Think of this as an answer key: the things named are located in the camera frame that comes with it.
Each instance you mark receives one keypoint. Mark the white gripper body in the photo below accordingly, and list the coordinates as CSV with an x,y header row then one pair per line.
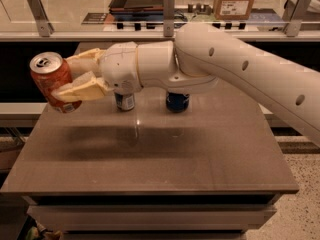
x,y
119,66

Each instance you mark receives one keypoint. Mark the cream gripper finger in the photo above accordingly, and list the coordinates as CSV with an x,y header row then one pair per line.
x,y
84,88
84,62

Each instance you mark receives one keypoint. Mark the red coke can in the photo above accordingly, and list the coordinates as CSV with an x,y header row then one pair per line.
x,y
49,72

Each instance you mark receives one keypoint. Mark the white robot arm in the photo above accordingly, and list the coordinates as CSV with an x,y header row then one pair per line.
x,y
193,62

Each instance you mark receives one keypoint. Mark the silver slim energy drink can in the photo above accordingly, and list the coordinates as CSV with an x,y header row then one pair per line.
x,y
125,102

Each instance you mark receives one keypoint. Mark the blue pepsi can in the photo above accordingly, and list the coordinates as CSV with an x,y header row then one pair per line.
x,y
177,103

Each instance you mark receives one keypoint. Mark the glass barrier panel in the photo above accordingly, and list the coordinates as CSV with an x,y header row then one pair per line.
x,y
56,17

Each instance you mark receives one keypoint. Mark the cardboard box with label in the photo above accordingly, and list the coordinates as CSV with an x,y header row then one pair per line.
x,y
232,9

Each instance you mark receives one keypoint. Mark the left metal glass bracket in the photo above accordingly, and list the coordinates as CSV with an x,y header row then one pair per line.
x,y
44,26

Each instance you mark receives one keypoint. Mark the metal glass bracket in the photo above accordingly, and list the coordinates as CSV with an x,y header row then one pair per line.
x,y
44,26
293,16
168,17

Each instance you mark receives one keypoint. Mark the middle metal glass bracket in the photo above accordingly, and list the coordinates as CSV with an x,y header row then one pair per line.
x,y
168,17

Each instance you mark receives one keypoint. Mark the right metal glass bracket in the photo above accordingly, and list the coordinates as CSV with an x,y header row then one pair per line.
x,y
293,16

